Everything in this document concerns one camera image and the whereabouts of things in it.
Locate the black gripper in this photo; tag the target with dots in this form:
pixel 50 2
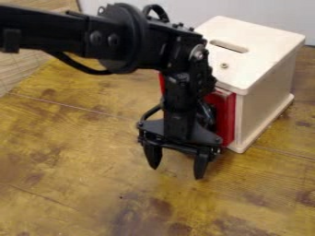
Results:
pixel 182 127

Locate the red wooden drawer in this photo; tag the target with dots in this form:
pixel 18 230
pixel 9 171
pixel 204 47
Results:
pixel 224 116

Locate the black metal drawer handle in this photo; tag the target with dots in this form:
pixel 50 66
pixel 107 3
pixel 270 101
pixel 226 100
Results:
pixel 151 134

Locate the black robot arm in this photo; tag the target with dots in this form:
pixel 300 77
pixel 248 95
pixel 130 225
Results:
pixel 121 40

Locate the white wooden drawer cabinet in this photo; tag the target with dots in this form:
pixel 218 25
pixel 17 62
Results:
pixel 253 61

